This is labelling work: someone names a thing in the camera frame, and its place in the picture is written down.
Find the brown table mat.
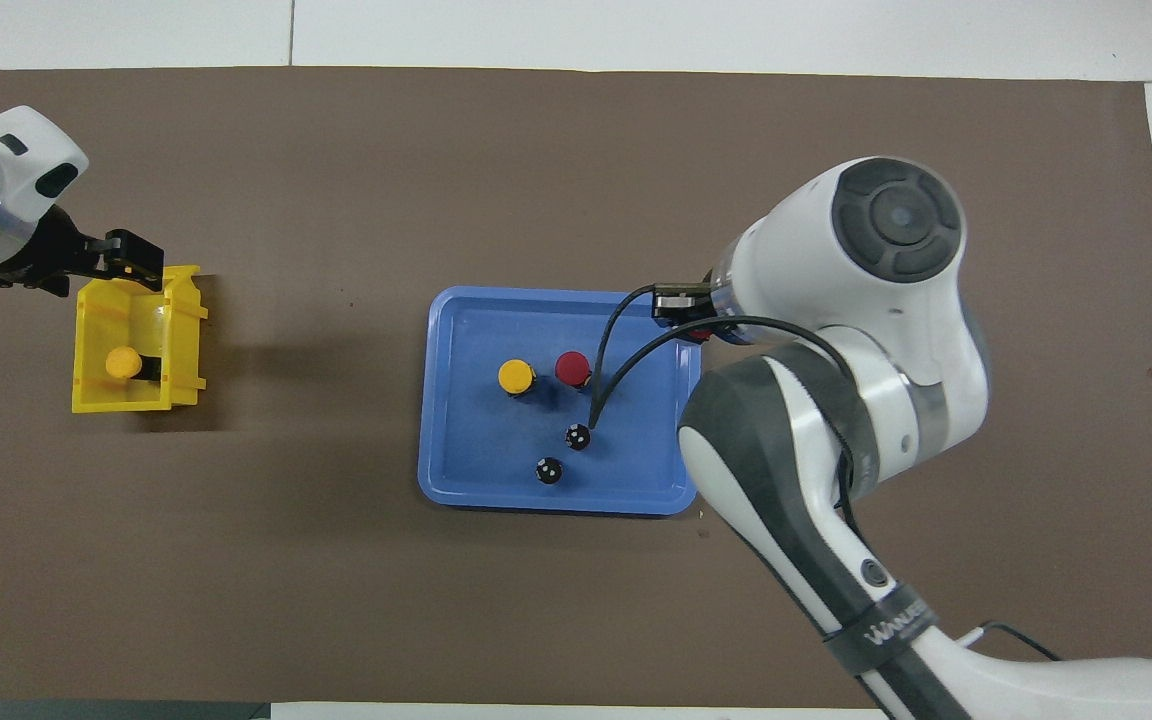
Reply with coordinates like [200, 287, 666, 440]
[0, 66, 1152, 711]

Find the black printed cable strap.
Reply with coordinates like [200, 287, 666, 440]
[824, 598, 942, 673]

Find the blue plastic tray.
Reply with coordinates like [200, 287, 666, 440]
[417, 286, 703, 517]

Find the yellow plastic bin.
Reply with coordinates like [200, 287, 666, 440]
[72, 264, 210, 414]

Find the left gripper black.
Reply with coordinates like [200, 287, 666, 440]
[0, 205, 165, 296]

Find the yellow push button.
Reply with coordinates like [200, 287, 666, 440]
[497, 358, 539, 399]
[104, 346, 165, 383]

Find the dark grey edge strip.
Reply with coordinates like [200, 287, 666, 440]
[0, 700, 272, 720]

